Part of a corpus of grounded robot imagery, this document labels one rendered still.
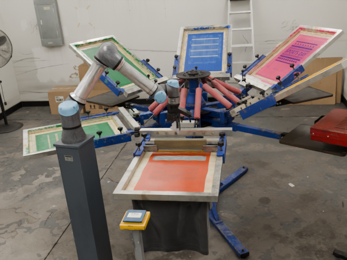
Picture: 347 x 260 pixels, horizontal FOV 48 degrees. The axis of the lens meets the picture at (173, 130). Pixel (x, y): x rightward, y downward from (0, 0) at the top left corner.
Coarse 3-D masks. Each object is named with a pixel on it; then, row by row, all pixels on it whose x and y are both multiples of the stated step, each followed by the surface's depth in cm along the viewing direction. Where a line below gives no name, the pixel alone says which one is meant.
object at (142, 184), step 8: (152, 160) 259; (160, 160) 258; (168, 160) 257; (176, 160) 256; (144, 168) 249; (144, 176) 239; (136, 184) 230; (144, 184) 230; (152, 184) 229; (160, 184) 228; (168, 184) 227
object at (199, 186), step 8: (208, 152) 265; (184, 160) 255; (192, 160) 255; (208, 160) 253; (200, 168) 243; (200, 176) 233; (176, 184) 227; (184, 184) 226; (192, 184) 225; (200, 184) 225
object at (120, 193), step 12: (132, 168) 243; (216, 168) 234; (120, 180) 229; (216, 180) 221; (120, 192) 216; (132, 192) 215; (144, 192) 214; (156, 192) 213; (168, 192) 212; (180, 192) 211; (192, 192) 210; (204, 192) 209; (216, 192) 208
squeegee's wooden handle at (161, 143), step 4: (156, 140) 265; (160, 140) 264; (164, 140) 264; (168, 140) 263; (172, 140) 263; (176, 140) 262; (180, 140) 262; (184, 140) 261; (188, 140) 261; (192, 140) 260; (196, 140) 260; (200, 140) 259; (204, 140) 259; (156, 144) 266; (160, 144) 265; (164, 144) 265; (168, 144) 264; (172, 144) 264; (176, 144) 263; (180, 144) 263; (184, 144) 262; (188, 144) 262; (192, 144) 261; (196, 144) 261; (200, 144) 260; (204, 144) 260; (160, 148) 266; (164, 148) 266; (168, 148) 265; (172, 148) 265; (176, 148) 264; (180, 148) 264; (184, 148) 263; (188, 148) 263; (192, 148) 262; (196, 148) 262; (200, 148) 261
